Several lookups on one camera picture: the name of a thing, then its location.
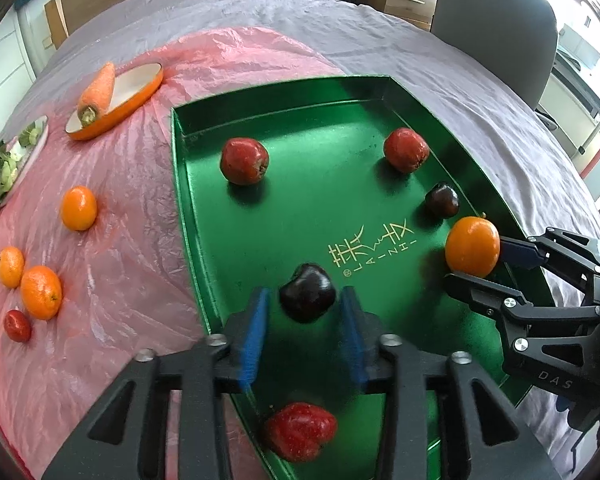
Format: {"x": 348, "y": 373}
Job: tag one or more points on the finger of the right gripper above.
{"x": 572, "y": 257}
{"x": 515, "y": 316}

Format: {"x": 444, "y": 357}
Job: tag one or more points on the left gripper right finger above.
{"x": 481, "y": 435}

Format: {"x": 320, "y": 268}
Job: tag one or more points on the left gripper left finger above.
{"x": 123, "y": 435}

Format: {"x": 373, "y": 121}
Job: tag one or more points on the dark plum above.
{"x": 442, "y": 201}
{"x": 308, "y": 295}

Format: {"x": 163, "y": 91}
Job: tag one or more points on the red apple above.
{"x": 406, "y": 150}
{"x": 298, "y": 432}
{"x": 17, "y": 326}
{"x": 244, "y": 161}

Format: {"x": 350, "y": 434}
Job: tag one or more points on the large orange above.
{"x": 41, "y": 292}

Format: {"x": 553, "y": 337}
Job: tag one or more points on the green metal tray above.
{"x": 330, "y": 197}

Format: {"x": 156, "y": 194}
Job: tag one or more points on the purple bed cover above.
{"x": 521, "y": 158}

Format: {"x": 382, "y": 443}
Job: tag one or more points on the pink plastic sheet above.
{"x": 125, "y": 282}

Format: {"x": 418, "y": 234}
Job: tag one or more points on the grey chair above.
{"x": 515, "y": 39}

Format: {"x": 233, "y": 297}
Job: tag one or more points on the patterned grey plate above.
{"x": 31, "y": 160}

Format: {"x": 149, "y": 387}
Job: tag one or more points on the green leafy bok choy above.
{"x": 15, "y": 155}

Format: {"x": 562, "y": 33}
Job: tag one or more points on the orange carrot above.
{"x": 95, "y": 99}

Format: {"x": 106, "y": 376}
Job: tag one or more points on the orange rimmed white dish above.
{"x": 132, "y": 89}

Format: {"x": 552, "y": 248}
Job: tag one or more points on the white wardrobe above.
{"x": 16, "y": 74}

